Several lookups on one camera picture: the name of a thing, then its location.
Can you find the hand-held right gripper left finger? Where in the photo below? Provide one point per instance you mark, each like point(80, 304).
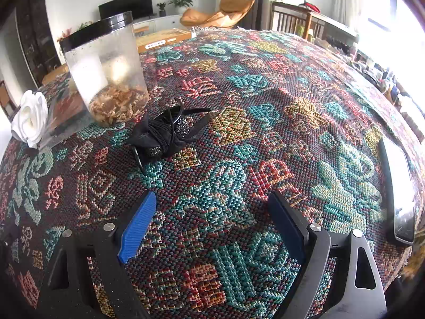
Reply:
point(137, 227)

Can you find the black television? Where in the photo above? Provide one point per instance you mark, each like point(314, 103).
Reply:
point(132, 3)

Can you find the green plant with red decorations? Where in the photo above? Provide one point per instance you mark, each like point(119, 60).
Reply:
point(84, 26)

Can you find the small potted green plant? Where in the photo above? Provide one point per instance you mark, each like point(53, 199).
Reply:
point(161, 8)

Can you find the clear jar with black lid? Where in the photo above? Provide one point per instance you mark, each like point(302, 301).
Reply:
point(106, 69)

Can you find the red cloth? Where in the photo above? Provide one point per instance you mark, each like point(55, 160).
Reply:
point(310, 6)

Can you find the colourful woven printed blanket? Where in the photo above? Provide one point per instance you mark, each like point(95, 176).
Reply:
point(232, 123)

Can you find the white towel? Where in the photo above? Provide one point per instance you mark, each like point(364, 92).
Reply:
point(30, 119)

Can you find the orange lounge chair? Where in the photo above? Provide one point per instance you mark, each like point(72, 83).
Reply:
point(219, 15)

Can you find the black beaded hair accessory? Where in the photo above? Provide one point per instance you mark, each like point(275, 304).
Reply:
point(159, 136)

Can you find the wooden side table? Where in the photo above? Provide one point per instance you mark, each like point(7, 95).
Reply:
point(141, 30)

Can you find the flat yellow wooden box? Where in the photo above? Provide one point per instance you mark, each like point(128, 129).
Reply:
point(166, 40)

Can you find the white television cabinet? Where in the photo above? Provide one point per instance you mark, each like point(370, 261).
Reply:
point(166, 21)

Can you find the large potted green plant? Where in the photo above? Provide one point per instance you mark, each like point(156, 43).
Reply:
point(182, 1)

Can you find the clear plastic bag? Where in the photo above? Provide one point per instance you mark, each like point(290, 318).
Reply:
point(66, 119)

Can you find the row of bottles and clutter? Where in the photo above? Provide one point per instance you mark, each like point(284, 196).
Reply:
point(388, 79)

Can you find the black smartphone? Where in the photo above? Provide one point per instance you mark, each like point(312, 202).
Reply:
point(398, 189)

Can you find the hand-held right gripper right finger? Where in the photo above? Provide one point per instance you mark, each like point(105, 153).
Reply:
point(285, 224)

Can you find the dark bookshelf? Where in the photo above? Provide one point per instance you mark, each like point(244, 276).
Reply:
point(36, 36)

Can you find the red flower bouquet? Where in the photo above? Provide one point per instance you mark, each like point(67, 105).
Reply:
point(64, 35)

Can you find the wooden slatted crib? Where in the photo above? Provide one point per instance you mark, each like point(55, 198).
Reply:
point(298, 23)

